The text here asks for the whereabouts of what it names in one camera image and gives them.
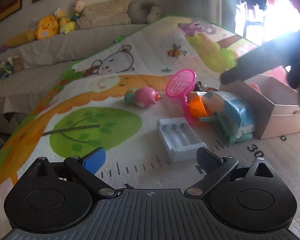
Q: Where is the white battery charger case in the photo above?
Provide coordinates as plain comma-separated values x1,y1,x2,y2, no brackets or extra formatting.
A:
157,117,207,163

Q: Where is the pink plastic toy net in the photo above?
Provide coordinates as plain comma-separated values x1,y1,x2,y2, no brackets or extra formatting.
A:
165,69,196,126

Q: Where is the grey neck pillow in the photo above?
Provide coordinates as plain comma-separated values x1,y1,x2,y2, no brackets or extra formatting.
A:
128,0,162,24

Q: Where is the beige folded blanket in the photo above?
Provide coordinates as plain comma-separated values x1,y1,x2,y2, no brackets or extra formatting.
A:
76,0,131,29

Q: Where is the pink pig toy figure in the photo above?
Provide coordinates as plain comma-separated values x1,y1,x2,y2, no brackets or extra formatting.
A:
124,87,162,108

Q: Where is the yellow long cushion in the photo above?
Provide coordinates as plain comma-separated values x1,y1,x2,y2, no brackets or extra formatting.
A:
5,30,36,48

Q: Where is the colourful cartoon play mat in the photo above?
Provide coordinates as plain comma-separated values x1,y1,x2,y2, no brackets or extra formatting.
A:
0,16,300,239

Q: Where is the orange plastic toy shell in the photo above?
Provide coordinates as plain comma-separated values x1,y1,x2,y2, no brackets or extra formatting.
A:
189,95,210,119

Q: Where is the small yellow chick plush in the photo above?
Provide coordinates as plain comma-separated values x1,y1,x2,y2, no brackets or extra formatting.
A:
54,8,76,34

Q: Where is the beige sofa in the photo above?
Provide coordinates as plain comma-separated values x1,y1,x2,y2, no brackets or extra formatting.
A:
0,24,143,115

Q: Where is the doll with pink hat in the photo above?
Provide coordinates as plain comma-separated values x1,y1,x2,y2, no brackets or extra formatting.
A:
71,0,85,22

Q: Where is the yellow duck plush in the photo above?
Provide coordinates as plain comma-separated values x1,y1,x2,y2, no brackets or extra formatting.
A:
35,15,59,40

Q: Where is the pink cardboard box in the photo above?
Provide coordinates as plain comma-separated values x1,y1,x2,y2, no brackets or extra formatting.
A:
220,74,300,139

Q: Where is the teal toy handle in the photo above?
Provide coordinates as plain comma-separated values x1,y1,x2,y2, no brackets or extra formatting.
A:
199,115,218,123

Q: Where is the small dark toy figure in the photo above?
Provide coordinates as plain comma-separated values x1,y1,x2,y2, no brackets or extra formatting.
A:
194,81,218,92

